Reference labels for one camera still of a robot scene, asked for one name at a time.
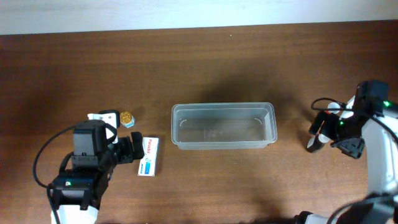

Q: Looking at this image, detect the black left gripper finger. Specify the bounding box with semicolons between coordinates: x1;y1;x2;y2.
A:
131;132;145;160
87;110;120;144

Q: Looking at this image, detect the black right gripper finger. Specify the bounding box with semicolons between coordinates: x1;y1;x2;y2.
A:
308;111;339;139
306;132;330;154

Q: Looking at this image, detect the orange bottle white cap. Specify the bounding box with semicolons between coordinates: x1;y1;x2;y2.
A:
327;102;341;114

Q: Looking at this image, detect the white calamine lotion bottle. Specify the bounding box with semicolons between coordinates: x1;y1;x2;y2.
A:
340;96;355;119

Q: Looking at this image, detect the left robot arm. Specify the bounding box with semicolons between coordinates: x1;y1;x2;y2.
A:
47;110;145;223

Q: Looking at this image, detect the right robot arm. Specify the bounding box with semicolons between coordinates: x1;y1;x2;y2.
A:
293;98;397;223

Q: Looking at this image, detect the clear plastic container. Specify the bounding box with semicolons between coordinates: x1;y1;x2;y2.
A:
171;102;277;150

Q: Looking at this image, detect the gold-lid balm jar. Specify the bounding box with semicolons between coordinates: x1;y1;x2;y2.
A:
120;111;135;128

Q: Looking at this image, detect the white Panadol box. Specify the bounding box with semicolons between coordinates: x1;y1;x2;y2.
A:
137;137;159;177

